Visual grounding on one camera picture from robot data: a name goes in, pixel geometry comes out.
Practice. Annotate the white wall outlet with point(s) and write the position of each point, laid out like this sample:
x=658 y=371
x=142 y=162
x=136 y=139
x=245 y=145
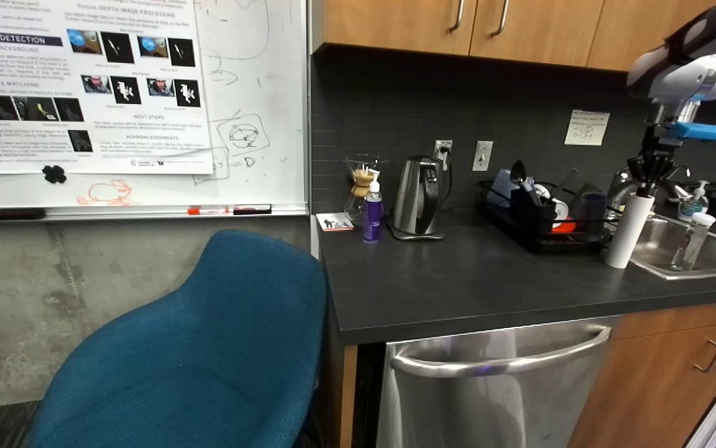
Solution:
x=443 y=150

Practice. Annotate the chrome faucet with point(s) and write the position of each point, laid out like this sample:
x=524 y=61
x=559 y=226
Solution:
x=619 y=190

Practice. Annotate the white paper towel roll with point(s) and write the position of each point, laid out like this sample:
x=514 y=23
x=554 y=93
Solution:
x=633 y=218

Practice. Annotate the blue cup in rack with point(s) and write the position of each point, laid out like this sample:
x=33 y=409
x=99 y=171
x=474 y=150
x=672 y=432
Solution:
x=504 y=186

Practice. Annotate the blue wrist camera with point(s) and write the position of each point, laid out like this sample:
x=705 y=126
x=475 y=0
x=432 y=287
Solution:
x=693 y=131

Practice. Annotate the wooden lower cabinets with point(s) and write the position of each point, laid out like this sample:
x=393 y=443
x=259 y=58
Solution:
x=655 y=384

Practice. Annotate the research poster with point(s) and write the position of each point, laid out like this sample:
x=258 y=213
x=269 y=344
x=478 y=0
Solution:
x=104 y=88

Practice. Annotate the stainless steel electric kettle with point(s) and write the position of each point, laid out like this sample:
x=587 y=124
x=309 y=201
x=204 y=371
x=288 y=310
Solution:
x=419 y=201

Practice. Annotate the blue upholstered chair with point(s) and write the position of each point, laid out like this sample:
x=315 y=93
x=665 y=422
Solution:
x=230 y=359

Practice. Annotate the black whiteboard marker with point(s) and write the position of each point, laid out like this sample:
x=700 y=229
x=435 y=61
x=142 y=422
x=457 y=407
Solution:
x=22 y=215

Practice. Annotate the white whiteboard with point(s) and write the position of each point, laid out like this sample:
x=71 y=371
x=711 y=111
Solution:
x=255 y=73

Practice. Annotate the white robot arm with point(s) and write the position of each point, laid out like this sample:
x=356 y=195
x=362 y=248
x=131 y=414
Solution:
x=677 y=78

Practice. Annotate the wooden upper cabinets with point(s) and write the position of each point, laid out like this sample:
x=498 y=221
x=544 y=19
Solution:
x=571 y=33

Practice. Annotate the wooden cabinets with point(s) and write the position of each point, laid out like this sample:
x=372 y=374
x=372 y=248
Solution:
x=571 y=33
x=655 y=384

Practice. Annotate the glass jar with corks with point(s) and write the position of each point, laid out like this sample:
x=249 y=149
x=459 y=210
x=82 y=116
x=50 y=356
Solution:
x=362 y=172

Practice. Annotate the white light switch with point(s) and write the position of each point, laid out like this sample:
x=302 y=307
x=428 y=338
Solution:
x=484 y=155

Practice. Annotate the clear soap dispenser bottle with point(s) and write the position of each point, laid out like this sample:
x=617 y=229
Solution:
x=698 y=229

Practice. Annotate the purple soap bottle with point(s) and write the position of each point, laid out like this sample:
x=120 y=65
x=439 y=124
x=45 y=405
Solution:
x=373 y=210

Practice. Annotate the red whiteboard marker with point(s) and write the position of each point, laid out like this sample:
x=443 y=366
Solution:
x=210 y=213

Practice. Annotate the white paper wall note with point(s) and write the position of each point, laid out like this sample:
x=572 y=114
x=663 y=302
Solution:
x=586 y=129

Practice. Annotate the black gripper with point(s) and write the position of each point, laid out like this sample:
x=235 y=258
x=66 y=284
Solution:
x=655 y=160

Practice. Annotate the stainless steel sink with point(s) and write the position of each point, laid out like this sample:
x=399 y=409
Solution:
x=675 y=251

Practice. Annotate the stainless steel dishwasher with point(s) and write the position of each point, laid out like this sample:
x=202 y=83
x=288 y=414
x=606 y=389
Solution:
x=517 y=387

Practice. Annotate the black dish drying rack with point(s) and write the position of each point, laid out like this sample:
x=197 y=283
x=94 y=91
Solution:
x=535 y=226

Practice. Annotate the small white card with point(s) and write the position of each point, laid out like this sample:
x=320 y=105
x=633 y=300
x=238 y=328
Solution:
x=335 y=222

